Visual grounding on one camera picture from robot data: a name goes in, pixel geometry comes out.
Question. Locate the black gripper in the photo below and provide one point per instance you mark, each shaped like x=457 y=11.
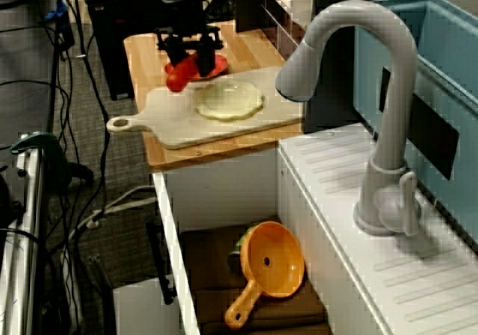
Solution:
x=186 y=18

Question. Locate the red toy sausage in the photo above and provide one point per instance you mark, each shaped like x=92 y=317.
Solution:
x=177 y=79

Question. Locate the pale yellow scalloped plate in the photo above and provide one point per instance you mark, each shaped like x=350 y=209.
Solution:
x=228 y=100

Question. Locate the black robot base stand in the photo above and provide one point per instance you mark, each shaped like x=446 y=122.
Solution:
x=112 y=33

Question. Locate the red round plate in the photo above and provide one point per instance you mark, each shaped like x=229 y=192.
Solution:
x=220 y=64

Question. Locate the dark tile backsplash panel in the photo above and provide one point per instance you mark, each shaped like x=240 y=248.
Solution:
x=280 y=34

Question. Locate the black metal pole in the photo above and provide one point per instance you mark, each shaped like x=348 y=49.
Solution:
x=55 y=89

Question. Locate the blue plug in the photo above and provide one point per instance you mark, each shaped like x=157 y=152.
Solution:
x=56 y=12

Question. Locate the white toy sink unit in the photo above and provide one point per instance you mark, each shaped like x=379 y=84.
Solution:
x=328 y=186

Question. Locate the green toy can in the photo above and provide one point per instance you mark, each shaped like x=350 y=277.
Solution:
x=237 y=249

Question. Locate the grey toy faucet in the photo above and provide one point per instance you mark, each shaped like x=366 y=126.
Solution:
x=396 y=89

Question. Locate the dark box device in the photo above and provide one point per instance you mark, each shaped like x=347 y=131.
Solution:
x=7 y=200

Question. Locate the black tape patch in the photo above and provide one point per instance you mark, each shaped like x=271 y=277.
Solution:
x=429 y=133

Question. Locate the teal plastic bin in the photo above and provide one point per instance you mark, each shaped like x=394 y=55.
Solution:
x=448 y=70

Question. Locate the dark vertical post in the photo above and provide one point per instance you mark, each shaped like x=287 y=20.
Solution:
x=328 y=115

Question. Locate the white metal frame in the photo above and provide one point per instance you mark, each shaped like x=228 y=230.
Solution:
x=30 y=200

